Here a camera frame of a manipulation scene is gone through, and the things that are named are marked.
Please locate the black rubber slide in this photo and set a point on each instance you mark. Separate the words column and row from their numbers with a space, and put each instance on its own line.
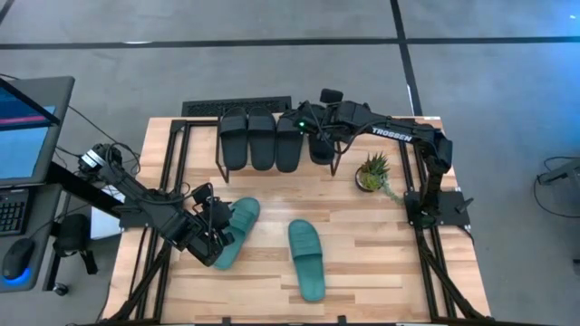
column 234, row 145
column 321, row 156
column 262, row 145
column 290, row 154

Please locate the grey monitor with blue screen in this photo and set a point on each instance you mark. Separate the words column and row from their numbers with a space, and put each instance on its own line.
column 54, row 136

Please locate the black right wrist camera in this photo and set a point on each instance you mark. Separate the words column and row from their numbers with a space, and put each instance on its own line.
column 331, row 96

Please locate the potted succulent plant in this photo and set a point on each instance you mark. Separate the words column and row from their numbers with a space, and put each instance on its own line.
column 372, row 174

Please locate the black keyboard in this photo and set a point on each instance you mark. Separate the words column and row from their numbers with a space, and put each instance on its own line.
column 13, row 213

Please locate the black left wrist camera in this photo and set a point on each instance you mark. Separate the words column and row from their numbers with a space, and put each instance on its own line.
column 202, row 194

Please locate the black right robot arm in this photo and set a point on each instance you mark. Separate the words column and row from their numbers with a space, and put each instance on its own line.
column 394, row 133

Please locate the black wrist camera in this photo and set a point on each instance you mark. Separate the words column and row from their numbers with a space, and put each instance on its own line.
column 331, row 96
column 202, row 194

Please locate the black aluminium table frame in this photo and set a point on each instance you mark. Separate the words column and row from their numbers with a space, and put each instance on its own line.
column 199, row 122

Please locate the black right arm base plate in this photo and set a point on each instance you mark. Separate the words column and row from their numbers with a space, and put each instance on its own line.
column 457, row 219

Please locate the teal rubber slide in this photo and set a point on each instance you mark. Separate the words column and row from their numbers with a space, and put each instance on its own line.
column 308, row 262
column 247, row 213

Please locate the black bag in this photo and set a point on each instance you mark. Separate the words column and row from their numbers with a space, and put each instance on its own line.
column 72, row 233

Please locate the black computer mouse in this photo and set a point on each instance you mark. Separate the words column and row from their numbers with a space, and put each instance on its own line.
column 18, row 258

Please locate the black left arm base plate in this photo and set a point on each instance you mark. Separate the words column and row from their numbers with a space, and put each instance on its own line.
column 131, row 222

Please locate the black caster wheel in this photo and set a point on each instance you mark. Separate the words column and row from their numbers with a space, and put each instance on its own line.
column 60, row 289

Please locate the grey desk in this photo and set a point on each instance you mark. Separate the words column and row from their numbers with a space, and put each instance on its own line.
column 45, row 253

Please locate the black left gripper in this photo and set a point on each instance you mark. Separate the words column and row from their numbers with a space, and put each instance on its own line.
column 204, row 240

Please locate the black floor grille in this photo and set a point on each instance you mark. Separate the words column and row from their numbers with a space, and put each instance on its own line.
column 204, row 106

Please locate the wooden shelf with black frame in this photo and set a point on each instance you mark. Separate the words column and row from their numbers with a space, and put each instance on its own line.
column 306, row 157

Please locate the white box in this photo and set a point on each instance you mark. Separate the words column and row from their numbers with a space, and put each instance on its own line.
column 104, row 226

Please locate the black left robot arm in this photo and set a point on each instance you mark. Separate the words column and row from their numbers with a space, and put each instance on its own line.
column 136, row 190

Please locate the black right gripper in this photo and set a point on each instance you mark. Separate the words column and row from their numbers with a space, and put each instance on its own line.
column 312, row 120

